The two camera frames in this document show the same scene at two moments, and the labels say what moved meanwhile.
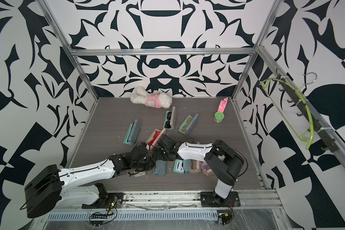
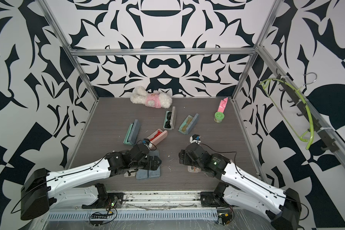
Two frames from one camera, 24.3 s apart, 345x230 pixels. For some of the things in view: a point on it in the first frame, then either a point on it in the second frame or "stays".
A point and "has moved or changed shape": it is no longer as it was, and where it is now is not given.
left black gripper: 150,164 stays
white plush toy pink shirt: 154,99 stays
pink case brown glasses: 194,166 stays
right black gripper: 156,154 -> 183,155
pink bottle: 222,105 stays
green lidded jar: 218,117 stays
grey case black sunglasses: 169,122 stays
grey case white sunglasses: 181,166 -> 154,173
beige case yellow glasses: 140,173 has moved or changed shape
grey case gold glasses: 189,124 stays
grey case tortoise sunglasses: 159,167 -> 142,174
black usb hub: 98,216 stays
